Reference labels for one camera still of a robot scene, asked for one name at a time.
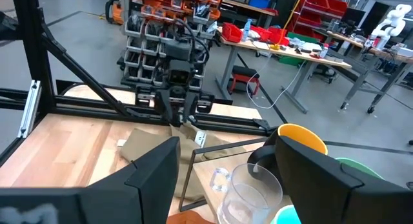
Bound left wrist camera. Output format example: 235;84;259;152
167;59;195;87

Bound yellow cable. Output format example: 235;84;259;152
272;0;307;51

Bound white cable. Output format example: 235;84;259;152
246;54;308;110

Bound red plastic bin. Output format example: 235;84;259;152
221;22;244;44
250;25;272;41
269;26;291;46

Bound storage bin rack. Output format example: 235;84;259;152
119;0;224;91

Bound green ribbed plastic cup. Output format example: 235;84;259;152
335;157;385;181

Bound wooden table grey legs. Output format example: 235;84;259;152
214;25;353;115

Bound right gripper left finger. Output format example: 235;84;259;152
0;136;182;224

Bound blue plastic bin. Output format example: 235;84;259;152
247;0;272;10

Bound clear glass footed mug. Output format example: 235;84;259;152
209;162;285;224

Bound clear water bottle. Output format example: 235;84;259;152
242;18;253;41

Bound orange cloth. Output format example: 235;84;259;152
165;210;216;224

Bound khaki cloth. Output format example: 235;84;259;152
119;121;266;202

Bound orange black machine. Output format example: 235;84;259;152
105;0;126;25

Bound red bin shelving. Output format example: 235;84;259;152
292;0;350;28

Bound black aluminium table frame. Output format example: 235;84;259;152
0;0;279;168

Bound cyan mug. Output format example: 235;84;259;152
269;204;303;224

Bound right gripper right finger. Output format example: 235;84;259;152
275;135;413;224

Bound green crate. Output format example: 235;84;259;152
277;55;306;67

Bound long wooden workbench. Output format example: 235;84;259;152
325;29;413;115

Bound black mug orange inside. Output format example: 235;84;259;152
246;123;329;188

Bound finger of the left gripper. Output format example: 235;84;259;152
181;91;200;122
154;89;177;125

